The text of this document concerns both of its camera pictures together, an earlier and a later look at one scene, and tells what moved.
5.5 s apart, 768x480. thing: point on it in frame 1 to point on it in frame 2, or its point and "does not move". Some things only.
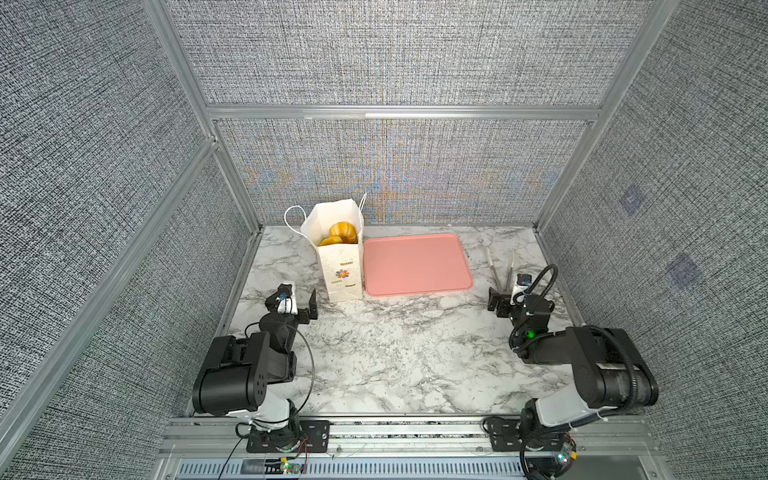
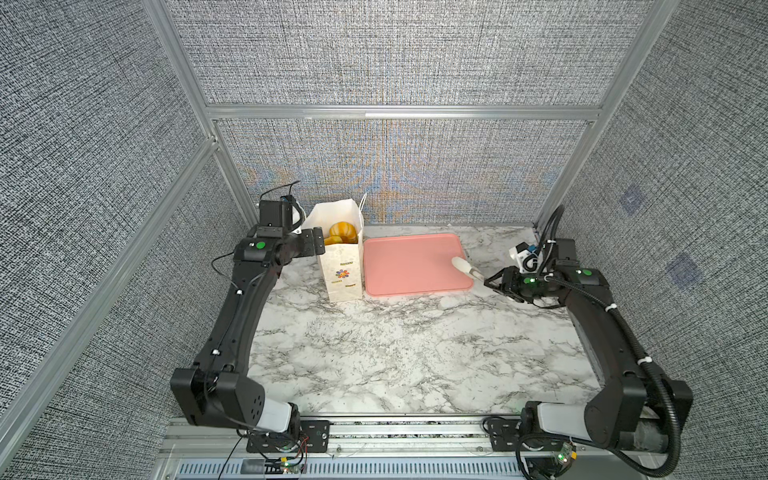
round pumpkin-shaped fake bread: (346, 231) does not move
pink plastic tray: (401, 265) does not move
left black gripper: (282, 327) to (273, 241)
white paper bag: (342, 263) does not move
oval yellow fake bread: (331, 240) does not move
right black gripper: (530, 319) to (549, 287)
